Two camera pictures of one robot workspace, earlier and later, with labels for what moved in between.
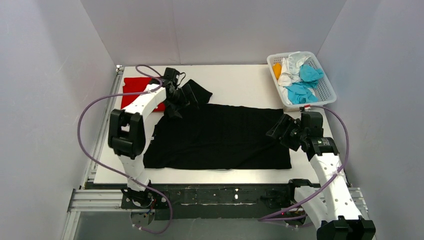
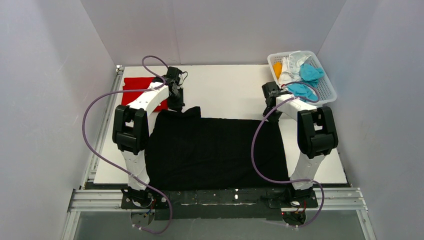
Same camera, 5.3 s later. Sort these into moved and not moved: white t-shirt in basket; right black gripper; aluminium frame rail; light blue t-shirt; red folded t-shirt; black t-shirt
Moved: right black gripper; black t-shirt
Not moved: light blue t-shirt; red folded t-shirt; aluminium frame rail; white t-shirt in basket
